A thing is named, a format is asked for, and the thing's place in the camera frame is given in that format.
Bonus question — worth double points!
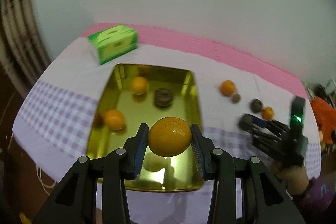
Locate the dark passion fruit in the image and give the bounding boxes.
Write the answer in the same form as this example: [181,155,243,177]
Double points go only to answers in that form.
[154,88,174,107]
[250,99,263,113]
[238,114,253,133]

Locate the yellow-orange mandarin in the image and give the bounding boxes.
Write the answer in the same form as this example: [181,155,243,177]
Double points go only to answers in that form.
[147,117,192,157]

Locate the large orange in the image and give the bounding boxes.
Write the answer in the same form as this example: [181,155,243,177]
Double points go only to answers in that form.
[103,109,126,130]

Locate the person's right hand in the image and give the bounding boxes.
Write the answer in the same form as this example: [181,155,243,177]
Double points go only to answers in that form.
[271,161,309,196]

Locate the orange mandarin far right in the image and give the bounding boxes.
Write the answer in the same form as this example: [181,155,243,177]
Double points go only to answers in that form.
[261,106,274,121]

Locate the small green-brown fruit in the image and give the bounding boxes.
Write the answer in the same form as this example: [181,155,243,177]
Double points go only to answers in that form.
[231,93,242,104]

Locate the orange mandarin beside green fruit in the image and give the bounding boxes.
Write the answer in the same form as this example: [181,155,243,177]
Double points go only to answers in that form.
[220,80,236,97]

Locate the orange plastic bag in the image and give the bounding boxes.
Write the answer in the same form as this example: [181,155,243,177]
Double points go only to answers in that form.
[311,97,336,144]

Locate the pink white checkered tablecloth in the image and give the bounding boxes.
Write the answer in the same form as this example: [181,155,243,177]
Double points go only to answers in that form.
[13,25,321,223]

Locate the dark passion fruit in tin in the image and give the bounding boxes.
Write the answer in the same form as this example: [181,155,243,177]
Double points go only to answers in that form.
[154,88,174,107]

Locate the small orange in tin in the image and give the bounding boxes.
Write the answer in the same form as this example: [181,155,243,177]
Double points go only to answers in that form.
[131,76,148,96]

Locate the gold rectangular tin box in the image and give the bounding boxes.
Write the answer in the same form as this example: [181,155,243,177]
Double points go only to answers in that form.
[85,63,205,192]

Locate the beige striped curtain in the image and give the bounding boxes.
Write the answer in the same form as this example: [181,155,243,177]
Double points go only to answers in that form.
[1,0,51,97]

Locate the green tissue box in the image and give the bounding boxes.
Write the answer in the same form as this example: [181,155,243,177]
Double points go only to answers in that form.
[87,25,138,65]

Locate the white cable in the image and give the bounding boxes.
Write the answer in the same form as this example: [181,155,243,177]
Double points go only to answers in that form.
[35,164,57,196]

